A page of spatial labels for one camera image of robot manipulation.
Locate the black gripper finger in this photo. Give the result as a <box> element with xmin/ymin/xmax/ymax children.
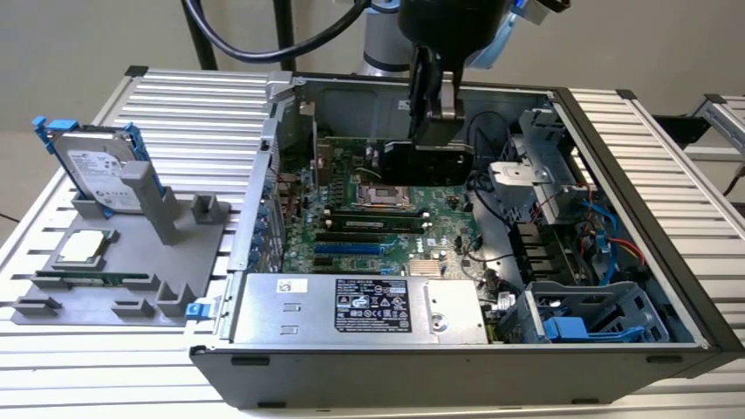
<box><xmin>407</xmin><ymin>45</ymin><xmax>443</xmax><ymax>146</ymax></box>
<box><xmin>415</xmin><ymin>71</ymin><xmax>468</xmax><ymax>150</ymax></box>

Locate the green Nvidia Quadro graphics card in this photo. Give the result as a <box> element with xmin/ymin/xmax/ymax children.
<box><xmin>299</xmin><ymin>100</ymin><xmax>473</xmax><ymax>189</ymax></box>

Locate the silver metal drive bay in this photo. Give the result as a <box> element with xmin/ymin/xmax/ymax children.
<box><xmin>488</xmin><ymin>106</ymin><xmax>589</xmax><ymax>223</ymax></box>

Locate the green Dell motherboard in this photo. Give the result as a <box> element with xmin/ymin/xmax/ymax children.
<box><xmin>272</xmin><ymin>152</ymin><xmax>484</xmax><ymax>280</ymax></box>

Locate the metal CPU socket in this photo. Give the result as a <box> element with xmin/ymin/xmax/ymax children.
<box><xmin>348</xmin><ymin>182</ymin><xmax>412</xmax><ymax>210</ymax></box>

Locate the RAM stick with white label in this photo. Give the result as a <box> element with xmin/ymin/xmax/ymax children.
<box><xmin>329</xmin><ymin>216</ymin><xmax>432</xmax><ymax>232</ymax></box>

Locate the black stand pole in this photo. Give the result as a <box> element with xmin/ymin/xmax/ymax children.
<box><xmin>273</xmin><ymin>0</ymin><xmax>299</xmax><ymax>73</ymax></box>
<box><xmin>180</xmin><ymin>0</ymin><xmax>220</xmax><ymax>71</ymax></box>

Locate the black expansion slot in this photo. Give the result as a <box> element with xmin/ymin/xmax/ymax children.
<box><xmin>317</xmin><ymin>230</ymin><xmax>380</xmax><ymax>244</ymax></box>

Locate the silver finned chipset heatsink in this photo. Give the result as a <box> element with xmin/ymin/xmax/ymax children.
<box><xmin>407</xmin><ymin>259</ymin><xmax>447</xmax><ymax>278</ymax></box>

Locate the blue expansion slot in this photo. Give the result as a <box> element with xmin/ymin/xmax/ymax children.
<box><xmin>316</xmin><ymin>243</ymin><xmax>383</xmax><ymax>258</ymax></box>

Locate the grey metal drive cage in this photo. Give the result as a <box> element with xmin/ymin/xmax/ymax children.
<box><xmin>497</xmin><ymin>278</ymin><xmax>671</xmax><ymax>346</ymax></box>

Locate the blue plastic disk caddy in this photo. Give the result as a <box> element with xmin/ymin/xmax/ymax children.
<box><xmin>544</xmin><ymin>316</ymin><xmax>645</xmax><ymax>345</ymax></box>

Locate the silver power supply unit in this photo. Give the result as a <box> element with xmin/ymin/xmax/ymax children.
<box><xmin>229</xmin><ymin>272</ymin><xmax>491</xmax><ymax>346</ymax></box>

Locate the open grey PC case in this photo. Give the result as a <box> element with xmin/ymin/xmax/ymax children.
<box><xmin>183</xmin><ymin>69</ymin><xmax>745</xmax><ymax>411</ymax></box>

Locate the hard disk in blue carrier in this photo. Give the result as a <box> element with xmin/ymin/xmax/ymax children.
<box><xmin>32</xmin><ymin>113</ymin><xmax>151</xmax><ymax>219</ymax></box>

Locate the grey plastic parts rack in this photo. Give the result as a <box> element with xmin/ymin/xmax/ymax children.
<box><xmin>11</xmin><ymin>161</ymin><xmax>240</xmax><ymax>326</ymax></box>

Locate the silver CPU chip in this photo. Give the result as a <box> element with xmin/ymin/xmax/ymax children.
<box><xmin>60</xmin><ymin>230</ymin><xmax>115</xmax><ymax>263</ymax></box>

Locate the bare green RAM stick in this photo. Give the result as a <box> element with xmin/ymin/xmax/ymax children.
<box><xmin>34</xmin><ymin>270</ymin><xmax>152</xmax><ymax>287</ymax></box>

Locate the black looped wire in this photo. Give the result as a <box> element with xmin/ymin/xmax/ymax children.
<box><xmin>465</xmin><ymin>111</ymin><xmax>509</xmax><ymax>175</ymax></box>

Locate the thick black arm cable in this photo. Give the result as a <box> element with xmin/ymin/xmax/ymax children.
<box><xmin>180</xmin><ymin>0</ymin><xmax>373</xmax><ymax>62</ymax></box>

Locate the blue data wire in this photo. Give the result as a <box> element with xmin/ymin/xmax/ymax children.
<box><xmin>579</xmin><ymin>198</ymin><xmax>624</xmax><ymax>285</ymax></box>

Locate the red wire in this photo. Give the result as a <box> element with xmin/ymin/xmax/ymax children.
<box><xmin>613</xmin><ymin>237</ymin><xmax>649</xmax><ymax>266</ymax></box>

